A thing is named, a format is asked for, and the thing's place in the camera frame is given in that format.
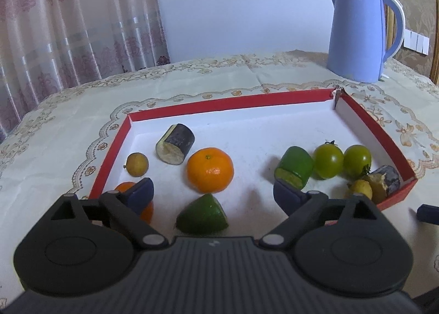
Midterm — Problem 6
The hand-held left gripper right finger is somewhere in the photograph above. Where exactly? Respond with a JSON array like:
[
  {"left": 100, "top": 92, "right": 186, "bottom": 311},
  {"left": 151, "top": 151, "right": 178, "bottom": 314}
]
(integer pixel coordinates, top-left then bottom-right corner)
[{"left": 258, "top": 179, "right": 385, "bottom": 250}]

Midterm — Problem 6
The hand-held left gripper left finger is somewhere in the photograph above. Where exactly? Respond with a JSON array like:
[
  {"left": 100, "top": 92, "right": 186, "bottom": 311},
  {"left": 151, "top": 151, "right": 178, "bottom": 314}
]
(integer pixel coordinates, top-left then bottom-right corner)
[{"left": 48, "top": 177, "right": 169, "bottom": 251}]

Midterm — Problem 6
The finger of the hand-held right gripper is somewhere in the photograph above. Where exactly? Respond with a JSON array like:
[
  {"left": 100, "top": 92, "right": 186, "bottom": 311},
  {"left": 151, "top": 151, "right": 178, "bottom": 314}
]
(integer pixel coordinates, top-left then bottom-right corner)
[{"left": 417, "top": 204, "right": 439, "bottom": 223}]

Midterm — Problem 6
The orange mandarin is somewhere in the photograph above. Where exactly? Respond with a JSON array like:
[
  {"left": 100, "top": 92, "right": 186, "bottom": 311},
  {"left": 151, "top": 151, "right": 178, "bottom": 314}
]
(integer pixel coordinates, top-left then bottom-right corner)
[
  {"left": 186, "top": 147, "right": 235, "bottom": 194},
  {"left": 115, "top": 181, "right": 154, "bottom": 225}
]

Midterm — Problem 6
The small yellow longan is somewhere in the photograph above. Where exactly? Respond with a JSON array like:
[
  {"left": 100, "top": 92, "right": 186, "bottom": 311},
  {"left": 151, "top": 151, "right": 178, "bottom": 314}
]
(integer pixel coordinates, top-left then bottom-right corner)
[
  {"left": 348, "top": 179, "right": 373, "bottom": 201},
  {"left": 123, "top": 152, "right": 150, "bottom": 177}
]

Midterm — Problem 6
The green cucumber piece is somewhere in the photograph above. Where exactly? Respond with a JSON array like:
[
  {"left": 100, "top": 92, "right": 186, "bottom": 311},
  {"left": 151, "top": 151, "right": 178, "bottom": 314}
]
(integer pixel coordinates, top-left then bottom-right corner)
[
  {"left": 274, "top": 146, "right": 315, "bottom": 190},
  {"left": 176, "top": 193, "right": 229, "bottom": 235}
]

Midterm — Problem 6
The green tomato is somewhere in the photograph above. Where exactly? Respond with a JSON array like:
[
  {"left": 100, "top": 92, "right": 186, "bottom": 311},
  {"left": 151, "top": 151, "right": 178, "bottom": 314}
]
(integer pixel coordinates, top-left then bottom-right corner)
[
  {"left": 343, "top": 144, "right": 373, "bottom": 179},
  {"left": 313, "top": 141, "right": 344, "bottom": 180}
]

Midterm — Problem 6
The dark eggplant piece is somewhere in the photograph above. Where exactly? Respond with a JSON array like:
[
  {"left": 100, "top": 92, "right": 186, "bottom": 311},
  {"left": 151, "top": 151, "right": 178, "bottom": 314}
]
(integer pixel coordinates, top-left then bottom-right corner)
[
  {"left": 156, "top": 123, "right": 196, "bottom": 165},
  {"left": 364, "top": 165, "right": 402, "bottom": 205}
]

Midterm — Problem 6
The red cardboard tray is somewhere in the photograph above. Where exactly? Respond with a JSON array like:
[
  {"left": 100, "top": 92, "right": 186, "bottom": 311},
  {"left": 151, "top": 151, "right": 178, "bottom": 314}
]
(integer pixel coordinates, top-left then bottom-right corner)
[{"left": 87, "top": 88, "right": 419, "bottom": 227}]

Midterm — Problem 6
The blue electric kettle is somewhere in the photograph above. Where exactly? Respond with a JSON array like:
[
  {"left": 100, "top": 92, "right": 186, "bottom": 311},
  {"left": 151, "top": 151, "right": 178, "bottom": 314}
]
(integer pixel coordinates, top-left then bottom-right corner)
[{"left": 326, "top": 0, "right": 406, "bottom": 84}]

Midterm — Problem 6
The pink patterned curtain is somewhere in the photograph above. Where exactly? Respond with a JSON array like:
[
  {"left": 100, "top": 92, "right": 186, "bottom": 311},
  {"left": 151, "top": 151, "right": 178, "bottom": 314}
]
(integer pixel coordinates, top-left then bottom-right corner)
[{"left": 0, "top": 0, "right": 171, "bottom": 145}]

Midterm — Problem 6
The white wall switch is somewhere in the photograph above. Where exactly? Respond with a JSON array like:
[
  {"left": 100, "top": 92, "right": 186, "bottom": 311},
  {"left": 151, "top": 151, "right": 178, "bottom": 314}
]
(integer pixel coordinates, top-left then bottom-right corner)
[{"left": 403, "top": 29, "right": 430, "bottom": 54}]

